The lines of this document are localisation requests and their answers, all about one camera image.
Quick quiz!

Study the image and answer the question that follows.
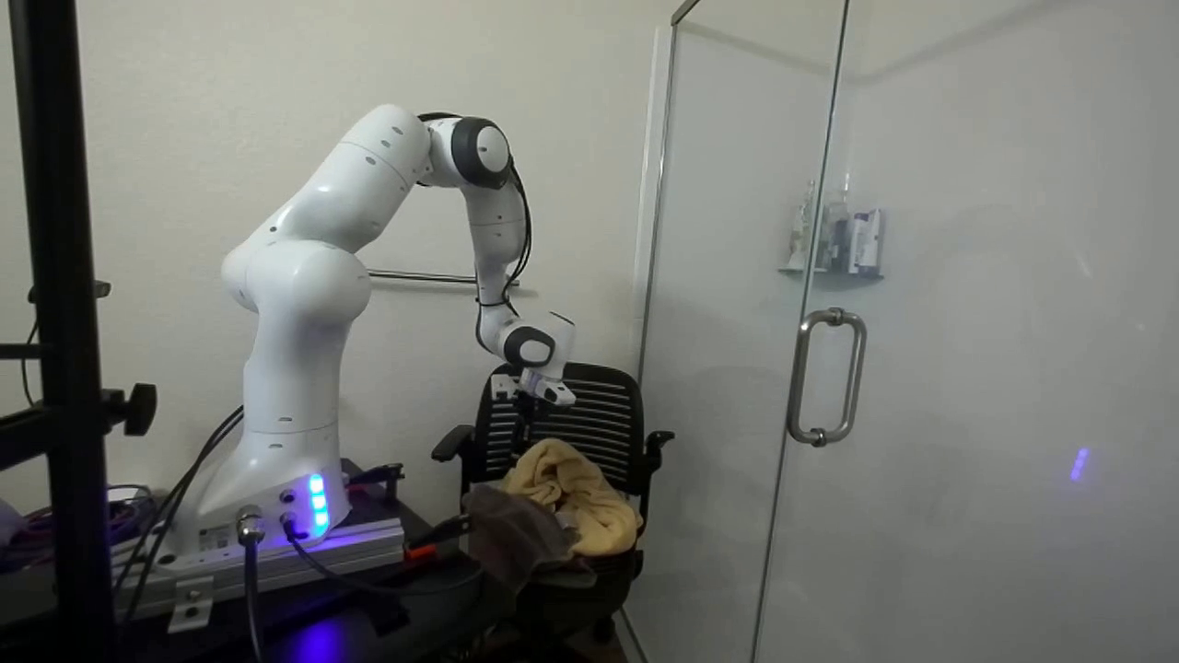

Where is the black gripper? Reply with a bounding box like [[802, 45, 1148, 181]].
[[487, 360, 581, 422]]

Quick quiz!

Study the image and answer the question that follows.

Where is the grey towel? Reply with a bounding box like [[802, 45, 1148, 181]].
[[459, 479, 599, 601]]

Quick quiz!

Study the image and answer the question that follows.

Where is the black mesh office chair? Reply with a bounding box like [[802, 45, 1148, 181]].
[[431, 358, 678, 645]]

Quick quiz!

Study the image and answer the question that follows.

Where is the yellow towel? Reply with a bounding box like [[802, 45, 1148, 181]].
[[492, 436, 649, 562]]

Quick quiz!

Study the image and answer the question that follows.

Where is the black orange bar clamp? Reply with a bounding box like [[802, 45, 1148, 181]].
[[400, 511, 479, 571]]

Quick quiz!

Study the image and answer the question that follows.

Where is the black purple clamp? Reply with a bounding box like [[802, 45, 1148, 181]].
[[340, 456, 408, 508]]

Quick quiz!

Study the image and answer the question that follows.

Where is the fixed glass shower panel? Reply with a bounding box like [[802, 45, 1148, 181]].
[[624, 0, 855, 663]]

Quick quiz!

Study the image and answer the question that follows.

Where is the shower shelf caddy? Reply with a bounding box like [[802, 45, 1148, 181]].
[[777, 192, 889, 291]]

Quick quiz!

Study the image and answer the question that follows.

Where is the black clamp knob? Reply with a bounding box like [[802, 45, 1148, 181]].
[[101, 381, 161, 442]]

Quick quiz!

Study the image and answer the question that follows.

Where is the glass shower door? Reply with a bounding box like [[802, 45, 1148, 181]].
[[748, 0, 1179, 663]]

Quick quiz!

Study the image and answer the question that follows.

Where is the metal wall towel bar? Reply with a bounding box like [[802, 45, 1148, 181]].
[[363, 266, 527, 298]]

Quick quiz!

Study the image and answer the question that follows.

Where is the chrome shower door handle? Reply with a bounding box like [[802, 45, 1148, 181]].
[[785, 306, 873, 454]]

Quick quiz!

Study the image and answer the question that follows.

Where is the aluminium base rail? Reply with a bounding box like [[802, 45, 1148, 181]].
[[105, 511, 414, 627]]

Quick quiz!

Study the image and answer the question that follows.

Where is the black plugged base cable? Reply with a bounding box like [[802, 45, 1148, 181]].
[[236, 505, 269, 663]]

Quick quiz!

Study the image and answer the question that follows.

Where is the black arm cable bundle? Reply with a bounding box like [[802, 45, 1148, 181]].
[[113, 400, 250, 619]]

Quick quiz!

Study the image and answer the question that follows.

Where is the small metal angle bracket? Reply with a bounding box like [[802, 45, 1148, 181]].
[[161, 576, 221, 639]]

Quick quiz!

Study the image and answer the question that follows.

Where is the black metal frame post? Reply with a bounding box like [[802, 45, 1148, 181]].
[[0, 0, 120, 663]]

